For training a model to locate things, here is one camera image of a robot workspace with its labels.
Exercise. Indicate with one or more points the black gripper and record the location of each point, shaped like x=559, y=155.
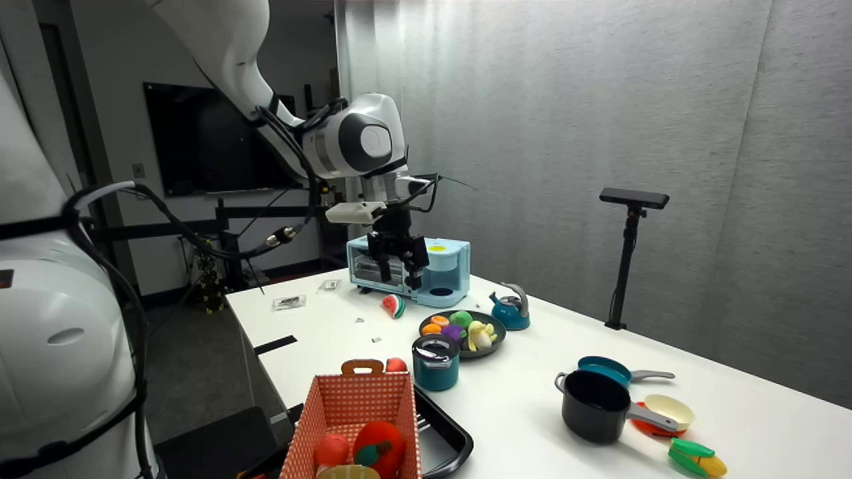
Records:
x=398, y=230

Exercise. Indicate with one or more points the white grey Franka robot arm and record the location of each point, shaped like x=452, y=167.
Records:
x=55, y=336

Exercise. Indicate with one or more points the red green plush slice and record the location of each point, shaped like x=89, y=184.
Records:
x=392, y=306

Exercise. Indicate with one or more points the light blue toy appliance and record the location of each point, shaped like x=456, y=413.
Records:
x=448, y=268

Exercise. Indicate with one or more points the plush orange slice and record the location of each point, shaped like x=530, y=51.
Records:
x=441, y=321

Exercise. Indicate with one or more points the orange plush fruit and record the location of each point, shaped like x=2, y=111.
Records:
x=433, y=332

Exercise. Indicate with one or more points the green plush fruit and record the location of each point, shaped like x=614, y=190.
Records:
x=461, y=317

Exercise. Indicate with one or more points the purple plush fruit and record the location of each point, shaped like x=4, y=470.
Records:
x=453, y=333

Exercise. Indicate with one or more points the red plush strawberry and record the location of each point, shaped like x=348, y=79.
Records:
x=398, y=365

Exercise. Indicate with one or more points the yellow plush banana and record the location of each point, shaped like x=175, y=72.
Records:
x=483, y=336

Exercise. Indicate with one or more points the grey paper card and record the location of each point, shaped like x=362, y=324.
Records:
x=289, y=301

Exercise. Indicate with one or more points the blue toy kettle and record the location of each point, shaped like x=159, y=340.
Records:
x=510, y=310

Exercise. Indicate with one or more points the dark grey round plate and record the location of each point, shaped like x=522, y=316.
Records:
x=497, y=341

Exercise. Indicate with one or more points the black tape piece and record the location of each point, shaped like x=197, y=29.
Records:
x=276, y=345

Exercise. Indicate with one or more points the red checkered basket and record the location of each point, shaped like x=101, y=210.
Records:
x=356, y=409

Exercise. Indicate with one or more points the large red plush ball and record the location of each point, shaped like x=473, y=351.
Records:
x=381, y=443

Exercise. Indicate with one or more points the small orange-red plush fruit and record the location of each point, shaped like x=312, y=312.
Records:
x=332, y=447

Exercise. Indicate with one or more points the yellow plush slice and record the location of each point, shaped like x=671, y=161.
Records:
x=348, y=471

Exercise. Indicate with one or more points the blue frying pan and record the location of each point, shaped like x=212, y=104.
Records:
x=607, y=369

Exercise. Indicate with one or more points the cream small bowl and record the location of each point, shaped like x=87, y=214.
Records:
x=667, y=410

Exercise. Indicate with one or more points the green yellow toy corn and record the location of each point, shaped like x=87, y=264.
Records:
x=696, y=455

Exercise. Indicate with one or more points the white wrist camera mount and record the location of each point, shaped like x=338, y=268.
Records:
x=356, y=210

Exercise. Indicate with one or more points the black camera tripod stand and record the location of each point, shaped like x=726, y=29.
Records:
x=626, y=256

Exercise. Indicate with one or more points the black wall monitor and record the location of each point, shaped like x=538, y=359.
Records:
x=204, y=141

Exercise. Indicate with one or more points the black camera bar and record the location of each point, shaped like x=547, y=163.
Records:
x=635, y=198

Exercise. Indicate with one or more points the white wall socket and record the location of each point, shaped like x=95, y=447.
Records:
x=140, y=168

